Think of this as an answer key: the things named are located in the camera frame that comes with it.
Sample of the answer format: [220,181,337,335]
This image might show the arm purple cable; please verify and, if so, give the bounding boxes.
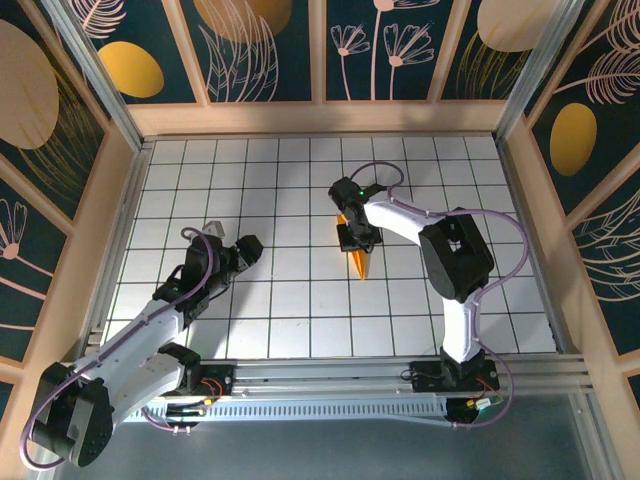
[19,227,216,471]
[348,162,530,431]

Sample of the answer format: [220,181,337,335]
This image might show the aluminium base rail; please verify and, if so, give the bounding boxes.
[47,353,594,402]

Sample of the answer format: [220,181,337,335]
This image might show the yellow paper sheet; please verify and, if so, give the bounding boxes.
[335,212,374,281]

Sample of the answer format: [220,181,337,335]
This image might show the right base power wires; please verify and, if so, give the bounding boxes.
[467,374,502,410]

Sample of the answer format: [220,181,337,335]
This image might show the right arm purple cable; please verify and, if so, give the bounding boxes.
[348,162,530,431]

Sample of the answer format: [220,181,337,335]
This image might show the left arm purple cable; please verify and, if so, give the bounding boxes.
[19,227,216,471]

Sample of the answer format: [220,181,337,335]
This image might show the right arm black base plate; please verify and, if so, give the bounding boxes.
[408,358,501,394]

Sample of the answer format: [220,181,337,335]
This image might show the base power wires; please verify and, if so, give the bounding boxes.
[467,374,502,410]
[198,377,225,409]

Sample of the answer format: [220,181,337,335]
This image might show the aluminium side rail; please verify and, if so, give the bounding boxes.
[497,139,584,357]
[79,142,154,362]

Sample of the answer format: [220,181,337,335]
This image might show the grey slotted cable duct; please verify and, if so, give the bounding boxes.
[119,399,451,426]

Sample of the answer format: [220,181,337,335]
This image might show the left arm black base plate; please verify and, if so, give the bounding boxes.
[182,362,236,400]

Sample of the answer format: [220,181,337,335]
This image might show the aluminium corner post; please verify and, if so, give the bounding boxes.
[42,0,149,154]
[492,0,599,144]

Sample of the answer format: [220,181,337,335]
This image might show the left base power wires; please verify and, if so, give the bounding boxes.
[198,377,225,409]

